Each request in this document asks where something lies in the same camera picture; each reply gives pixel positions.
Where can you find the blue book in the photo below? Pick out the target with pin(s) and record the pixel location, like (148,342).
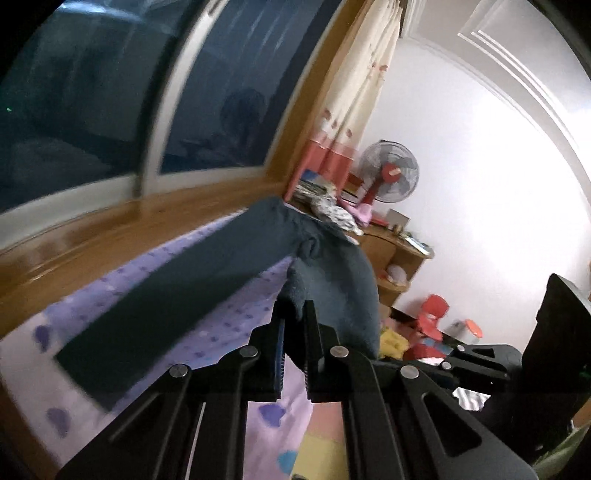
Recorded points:
(419,244)

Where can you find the pink cloth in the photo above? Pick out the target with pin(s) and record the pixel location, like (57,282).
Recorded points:
(360,212)

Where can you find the red patterned curtain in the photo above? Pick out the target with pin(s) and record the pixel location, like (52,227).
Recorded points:
(355,92)

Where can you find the white framed window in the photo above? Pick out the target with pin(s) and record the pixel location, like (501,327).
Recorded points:
(92,92)

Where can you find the purple dotted bedsheet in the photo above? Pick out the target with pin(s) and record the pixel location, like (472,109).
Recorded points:
(221,323)

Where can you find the person's right forearm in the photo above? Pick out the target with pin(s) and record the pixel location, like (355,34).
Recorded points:
(565,457)

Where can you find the stack of folded patterned cloths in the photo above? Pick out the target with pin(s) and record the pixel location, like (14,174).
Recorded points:
(311,184)

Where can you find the red standing fan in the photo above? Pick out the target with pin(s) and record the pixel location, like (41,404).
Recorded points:
(390,173)

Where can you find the orange lidded jar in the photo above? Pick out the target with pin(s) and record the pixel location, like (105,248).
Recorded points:
(470,328)

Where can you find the small beige box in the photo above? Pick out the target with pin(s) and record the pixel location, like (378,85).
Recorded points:
(398,219)

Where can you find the dark green pants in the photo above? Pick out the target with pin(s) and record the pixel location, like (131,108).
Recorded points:
(207,277)

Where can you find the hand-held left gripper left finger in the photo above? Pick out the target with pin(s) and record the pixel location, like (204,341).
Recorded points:
(279,364)

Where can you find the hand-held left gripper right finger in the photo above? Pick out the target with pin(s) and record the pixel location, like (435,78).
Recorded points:
(311,364)

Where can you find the white patterned garment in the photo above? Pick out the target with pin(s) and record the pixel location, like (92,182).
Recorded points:
(334,214)

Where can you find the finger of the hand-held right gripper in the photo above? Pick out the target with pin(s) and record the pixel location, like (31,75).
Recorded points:
(485,364)

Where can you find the wooden window sill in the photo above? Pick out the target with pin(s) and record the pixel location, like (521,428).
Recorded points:
(115,230)

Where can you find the wooden corner desk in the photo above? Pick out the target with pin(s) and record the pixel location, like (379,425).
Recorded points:
(383,249)

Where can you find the red plastic chair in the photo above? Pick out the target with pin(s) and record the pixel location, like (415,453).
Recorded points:
(431,314)

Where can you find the yellow printed cloth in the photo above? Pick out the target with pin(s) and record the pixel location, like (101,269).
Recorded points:
(392,344)

